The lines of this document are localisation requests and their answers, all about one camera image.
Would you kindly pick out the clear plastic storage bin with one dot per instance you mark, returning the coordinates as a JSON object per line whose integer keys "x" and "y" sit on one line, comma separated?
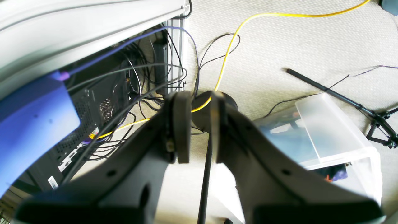
{"x": 319, "y": 136}

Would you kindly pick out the black stand pole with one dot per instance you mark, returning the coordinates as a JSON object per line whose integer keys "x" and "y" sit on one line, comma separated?
{"x": 205, "y": 184}

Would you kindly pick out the round black stand base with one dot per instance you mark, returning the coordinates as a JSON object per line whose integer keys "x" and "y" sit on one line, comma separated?
{"x": 201, "y": 118}

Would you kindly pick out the aluminium table frame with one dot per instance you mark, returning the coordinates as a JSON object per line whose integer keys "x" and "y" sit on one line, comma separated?
{"x": 40, "y": 36}

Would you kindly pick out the blue cloth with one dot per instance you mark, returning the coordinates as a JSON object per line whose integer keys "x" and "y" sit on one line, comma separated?
{"x": 33, "y": 119}

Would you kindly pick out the black tripod stand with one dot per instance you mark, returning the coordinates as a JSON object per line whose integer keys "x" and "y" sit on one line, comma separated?
{"x": 378, "y": 119}

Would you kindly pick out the black computer tower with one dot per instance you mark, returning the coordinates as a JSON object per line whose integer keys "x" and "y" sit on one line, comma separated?
{"x": 98, "y": 93}

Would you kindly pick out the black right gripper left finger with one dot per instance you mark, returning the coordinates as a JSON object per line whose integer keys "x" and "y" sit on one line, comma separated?
{"x": 124, "y": 189}

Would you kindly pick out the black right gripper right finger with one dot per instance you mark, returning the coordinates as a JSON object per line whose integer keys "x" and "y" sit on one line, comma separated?
{"x": 272, "y": 188}

